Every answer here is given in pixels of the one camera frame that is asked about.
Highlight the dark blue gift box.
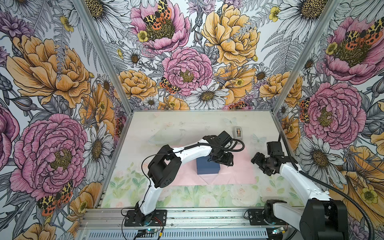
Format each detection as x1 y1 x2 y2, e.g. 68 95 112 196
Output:
196 157 221 175

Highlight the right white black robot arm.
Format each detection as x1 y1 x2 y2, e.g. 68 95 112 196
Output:
248 142 349 240

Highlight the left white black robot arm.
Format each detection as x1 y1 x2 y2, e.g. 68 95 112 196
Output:
122 131 245 227

